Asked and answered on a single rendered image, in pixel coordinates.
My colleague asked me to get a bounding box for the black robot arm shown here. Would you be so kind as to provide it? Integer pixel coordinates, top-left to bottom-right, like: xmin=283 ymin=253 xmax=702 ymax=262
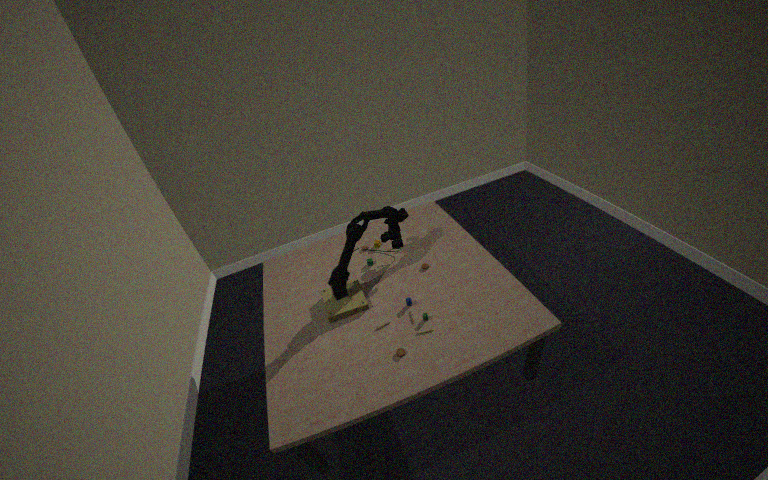
xmin=328 ymin=206 xmax=408 ymax=300

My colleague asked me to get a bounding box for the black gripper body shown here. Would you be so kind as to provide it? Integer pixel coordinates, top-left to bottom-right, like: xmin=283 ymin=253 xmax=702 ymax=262
xmin=389 ymin=226 xmax=403 ymax=249

